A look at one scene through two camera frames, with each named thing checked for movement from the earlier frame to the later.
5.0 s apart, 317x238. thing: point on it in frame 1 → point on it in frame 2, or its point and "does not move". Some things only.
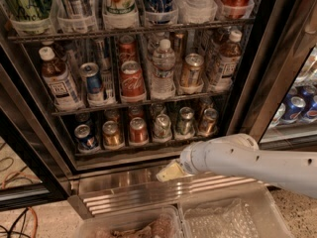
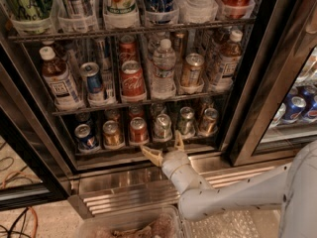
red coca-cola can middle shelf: [132, 83] does not move
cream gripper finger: [171, 172] → [155, 156]
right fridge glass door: [275, 98] does not move
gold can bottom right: [208, 122] does not move
